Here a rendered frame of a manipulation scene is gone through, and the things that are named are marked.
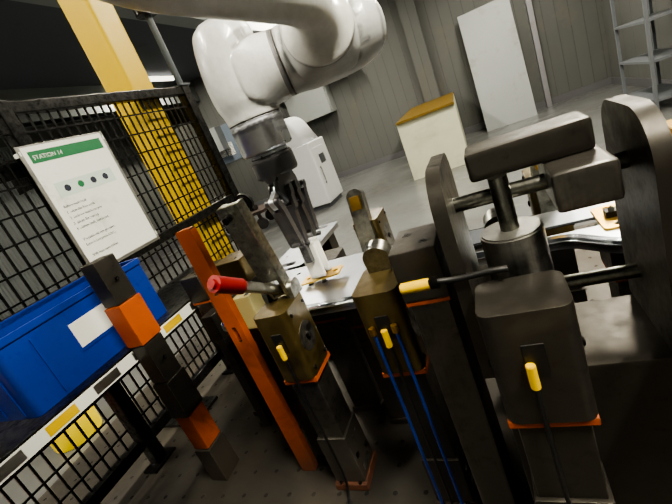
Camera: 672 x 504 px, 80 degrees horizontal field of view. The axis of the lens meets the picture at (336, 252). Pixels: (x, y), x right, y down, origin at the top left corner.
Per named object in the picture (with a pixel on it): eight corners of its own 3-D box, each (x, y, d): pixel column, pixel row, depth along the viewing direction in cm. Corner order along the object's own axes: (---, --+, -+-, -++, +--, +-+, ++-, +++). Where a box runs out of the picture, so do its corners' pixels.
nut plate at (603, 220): (589, 210, 61) (588, 203, 60) (618, 204, 59) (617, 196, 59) (605, 231, 54) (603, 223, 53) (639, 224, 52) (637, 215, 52)
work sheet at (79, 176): (160, 238, 112) (101, 130, 102) (94, 275, 92) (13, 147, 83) (155, 239, 112) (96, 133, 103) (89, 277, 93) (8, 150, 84)
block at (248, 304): (336, 446, 78) (257, 285, 67) (331, 461, 75) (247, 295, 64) (321, 446, 79) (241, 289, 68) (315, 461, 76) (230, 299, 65)
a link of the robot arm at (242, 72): (217, 132, 62) (295, 99, 60) (167, 26, 57) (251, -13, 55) (234, 129, 72) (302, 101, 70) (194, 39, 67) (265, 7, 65)
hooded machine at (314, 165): (345, 193, 706) (312, 107, 660) (334, 205, 645) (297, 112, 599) (307, 205, 737) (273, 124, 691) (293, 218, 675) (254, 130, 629)
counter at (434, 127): (465, 136, 787) (453, 91, 761) (470, 163, 559) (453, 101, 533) (424, 150, 818) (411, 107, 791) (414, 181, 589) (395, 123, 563)
